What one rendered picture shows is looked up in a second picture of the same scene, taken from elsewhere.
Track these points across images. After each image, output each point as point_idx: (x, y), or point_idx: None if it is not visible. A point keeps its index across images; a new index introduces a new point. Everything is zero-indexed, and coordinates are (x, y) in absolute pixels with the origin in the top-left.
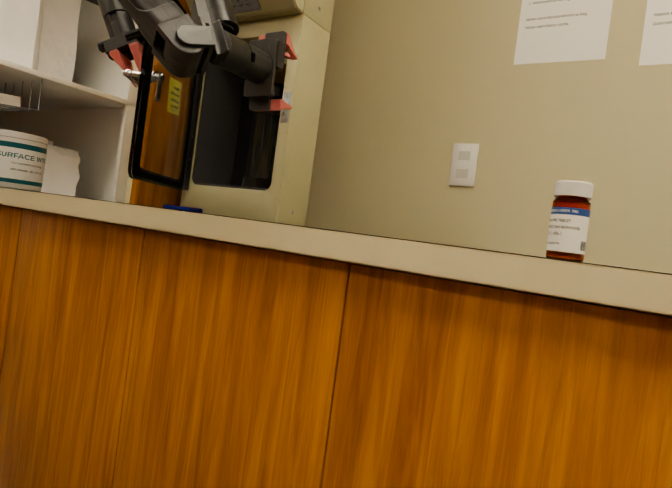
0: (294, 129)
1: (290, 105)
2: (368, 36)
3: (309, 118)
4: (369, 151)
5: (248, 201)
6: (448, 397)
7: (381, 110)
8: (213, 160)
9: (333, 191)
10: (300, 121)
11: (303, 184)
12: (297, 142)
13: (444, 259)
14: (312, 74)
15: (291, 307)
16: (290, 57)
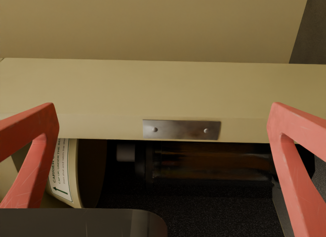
0: (227, 104)
1: (176, 119)
2: (24, 29)
3: (185, 76)
4: (180, 7)
5: None
6: None
7: None
8: (244, 235)
9: (232, 55)
10: (202, 93)
11: (323, 75)
12: (251, 94)
13: None
14: (91, 79)
15: None
16: (46, 136)
